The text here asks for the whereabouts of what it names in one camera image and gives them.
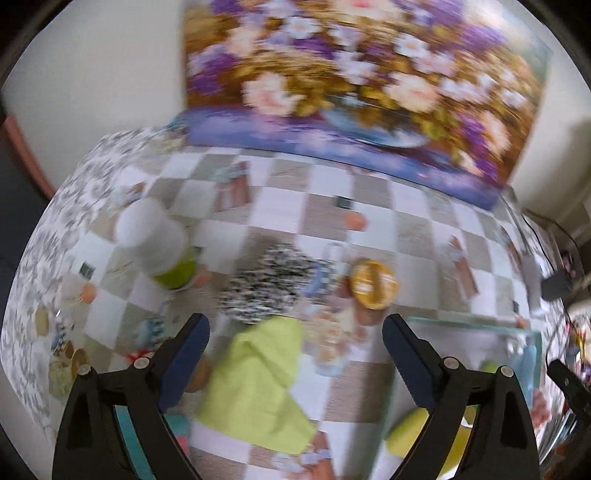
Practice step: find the white pill bottle green label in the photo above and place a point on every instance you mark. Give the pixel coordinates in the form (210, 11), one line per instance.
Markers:
(152, 244)

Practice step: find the yellow sponge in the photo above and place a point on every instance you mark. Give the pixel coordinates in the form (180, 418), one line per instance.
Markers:
(411, 434)

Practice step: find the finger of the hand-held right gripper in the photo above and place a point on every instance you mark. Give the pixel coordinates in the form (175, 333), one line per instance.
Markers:
(570, 381)

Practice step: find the round yellow tin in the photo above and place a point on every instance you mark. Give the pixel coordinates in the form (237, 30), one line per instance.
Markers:
(374, 284)

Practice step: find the flower painting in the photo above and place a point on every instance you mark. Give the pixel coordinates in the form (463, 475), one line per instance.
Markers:
(360, 78)

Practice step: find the white power strip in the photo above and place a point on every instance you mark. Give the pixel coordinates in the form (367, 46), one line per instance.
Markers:
(532, 281)

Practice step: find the black power adapter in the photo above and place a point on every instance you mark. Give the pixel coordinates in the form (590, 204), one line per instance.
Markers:
(556, 285)

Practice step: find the teal towel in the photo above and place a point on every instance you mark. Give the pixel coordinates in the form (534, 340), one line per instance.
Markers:
(134, 443)

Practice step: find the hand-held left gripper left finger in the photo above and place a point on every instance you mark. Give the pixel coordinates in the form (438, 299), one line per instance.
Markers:
(184, 350)

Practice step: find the lime green cloth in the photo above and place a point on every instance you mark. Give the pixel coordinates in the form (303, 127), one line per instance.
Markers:
(258, 387)

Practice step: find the leopard print scrunchie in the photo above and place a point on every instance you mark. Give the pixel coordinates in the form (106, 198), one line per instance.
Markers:
(272, 281)

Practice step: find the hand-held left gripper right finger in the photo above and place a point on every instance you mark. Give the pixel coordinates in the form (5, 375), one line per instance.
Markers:
(408, 355)

